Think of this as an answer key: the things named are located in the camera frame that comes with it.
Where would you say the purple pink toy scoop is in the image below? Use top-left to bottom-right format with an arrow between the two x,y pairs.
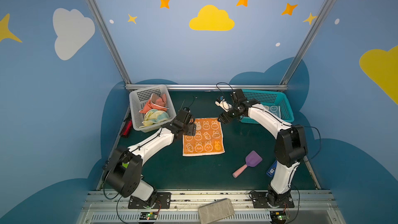
232,150 -> 263,178

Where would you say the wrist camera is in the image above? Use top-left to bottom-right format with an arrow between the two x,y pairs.
215,89 -> 247,112
176,107 -> 192,124

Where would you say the green circuit board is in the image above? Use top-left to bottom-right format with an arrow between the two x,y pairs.
140,212 -> 158,221
270,212 -> 290,224

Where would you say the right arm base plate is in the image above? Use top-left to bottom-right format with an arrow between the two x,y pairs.
249,191 -> 295,208

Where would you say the orange bunny pattern towel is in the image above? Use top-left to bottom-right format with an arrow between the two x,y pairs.
182,118 -> 225,157

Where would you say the white plastic basket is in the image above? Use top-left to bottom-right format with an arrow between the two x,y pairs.
129,85 -> 176,133

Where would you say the grey sponge block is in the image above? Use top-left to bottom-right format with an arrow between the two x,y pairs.
198,198 -> 235,224

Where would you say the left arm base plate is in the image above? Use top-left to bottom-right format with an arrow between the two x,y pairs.
128,192 -> 171,209

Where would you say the teal plastic basket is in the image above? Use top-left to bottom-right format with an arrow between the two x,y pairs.
243,90 -> 294,123

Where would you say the yellow teal towel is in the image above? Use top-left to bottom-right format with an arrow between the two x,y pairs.
142,109 -> 170,127

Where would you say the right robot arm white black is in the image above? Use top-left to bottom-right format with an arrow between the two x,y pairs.
215,100 -> 308,199

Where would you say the blue bunny pattern towel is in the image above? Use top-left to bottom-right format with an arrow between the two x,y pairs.
264,105 -> 281,118

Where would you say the left green circuit board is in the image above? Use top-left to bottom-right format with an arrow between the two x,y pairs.
140,212 -> 158,221

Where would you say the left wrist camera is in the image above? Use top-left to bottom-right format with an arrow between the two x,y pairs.
176,107 -> 192,124

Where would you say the right green circuit board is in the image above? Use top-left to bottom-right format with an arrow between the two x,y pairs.
270,212 -> 290,224

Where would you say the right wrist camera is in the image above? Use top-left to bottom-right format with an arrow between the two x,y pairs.
215,89 -> 247,112

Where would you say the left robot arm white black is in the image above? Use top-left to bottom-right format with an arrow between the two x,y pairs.
104,120 -> 197,206

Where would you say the pink red towel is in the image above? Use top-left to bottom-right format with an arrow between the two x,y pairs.
140,93 -> 169,114

